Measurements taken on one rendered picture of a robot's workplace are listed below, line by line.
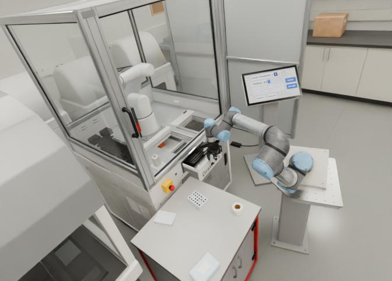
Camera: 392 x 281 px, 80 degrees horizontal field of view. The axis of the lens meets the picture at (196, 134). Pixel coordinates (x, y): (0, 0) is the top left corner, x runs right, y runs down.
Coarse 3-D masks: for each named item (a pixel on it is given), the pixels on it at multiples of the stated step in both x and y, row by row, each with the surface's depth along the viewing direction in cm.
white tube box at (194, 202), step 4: (192, 192) 162; (196, 192) 162; (188, 196) 159; (196, 196) 158; (200, 196) 158; (204, 196) 157; (188, 200) 159; (192, 200) 157; (196, 200) 156; (200, 200) 156; (204, 200) 155; (192, 204) 157; (196, 204) 153; (200, 204) 153; (204, 204) 154; (200, 208) 152
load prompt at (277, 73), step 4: (272, 72) 217; (276, 72) 217; (280, 72) 217; (252, 76) 217; (256, 76) 217; (260, 76) 217; (264, 76) 217; (268, 76) 217; (272, 76) 217; (276, 76) 216; (252, 80) 217
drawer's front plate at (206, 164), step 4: (220, 148) 179; (220, 156) 182; (208, 160) 168; (216, 160) 178; (204, 164) 164; (208, 164) 169; (200, 168) 161; (204, 168) 166; (200, 172) 162; (204, 172) 167; (208, 172) 172; (200, 176) 164; (204, 176) 169; (200, 180) 167
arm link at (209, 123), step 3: (207, 120) 149; (210, 120) 148; (213, 120) 148; (204, 123) 148; (207, 123) 146; (210, 123) 146; (213, 123) 146; (204, 126) 149; (207, 126) 147; (210, 126) 146; (207, 129) 148; (210, 129) 146; (207, 132) 150; (210, 132) 147; (207, 135) 152; (210, 135) 151
